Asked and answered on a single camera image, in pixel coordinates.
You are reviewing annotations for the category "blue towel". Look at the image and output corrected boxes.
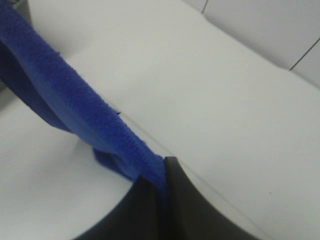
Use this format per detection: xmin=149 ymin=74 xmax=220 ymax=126
xmin=0 ymin=0 xmax=168 ymax=207

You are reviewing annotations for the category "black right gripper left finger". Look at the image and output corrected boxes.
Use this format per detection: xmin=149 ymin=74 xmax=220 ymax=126
xmin=75 ymin=177 xmax=163 ymax=240

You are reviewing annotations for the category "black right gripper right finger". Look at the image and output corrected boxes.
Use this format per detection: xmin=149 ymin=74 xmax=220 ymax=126
xmin=164 ymin=156 xmax=257 ymax=240

